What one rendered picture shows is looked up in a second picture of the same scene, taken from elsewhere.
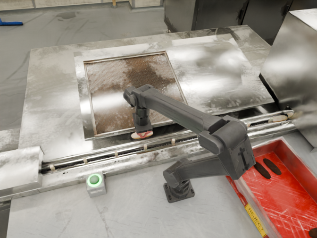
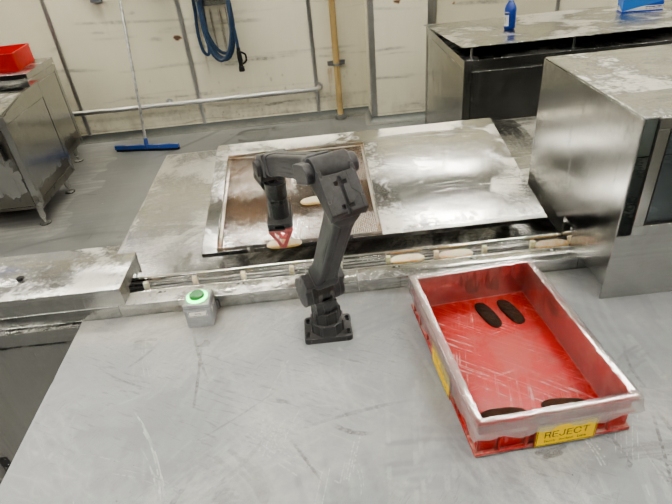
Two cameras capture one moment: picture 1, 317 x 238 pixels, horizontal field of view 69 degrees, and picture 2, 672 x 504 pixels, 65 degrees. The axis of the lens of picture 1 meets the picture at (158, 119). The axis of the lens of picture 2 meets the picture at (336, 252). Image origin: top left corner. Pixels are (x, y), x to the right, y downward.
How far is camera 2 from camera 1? 68 cm
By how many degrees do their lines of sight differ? 20
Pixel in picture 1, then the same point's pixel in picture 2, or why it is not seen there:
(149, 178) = (286, 312)
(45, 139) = (151, 259)
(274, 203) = (493, 359)
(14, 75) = not seen: hidden behind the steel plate
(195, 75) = (405, 176)
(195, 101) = (394, 211)
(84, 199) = (180, 329)
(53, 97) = (178, 211)
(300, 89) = (572, 181)
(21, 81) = not seen: hidden behind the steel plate
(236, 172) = (329, 205)
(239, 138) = (338, 164)
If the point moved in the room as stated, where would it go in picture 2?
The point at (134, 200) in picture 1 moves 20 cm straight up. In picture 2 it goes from (253, 336) to (238, 274)
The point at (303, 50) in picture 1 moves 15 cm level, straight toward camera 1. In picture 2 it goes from (566, 113) to (536, 130)
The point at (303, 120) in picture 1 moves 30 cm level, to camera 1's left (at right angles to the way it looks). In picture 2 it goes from (583, 236) to (468, 229)
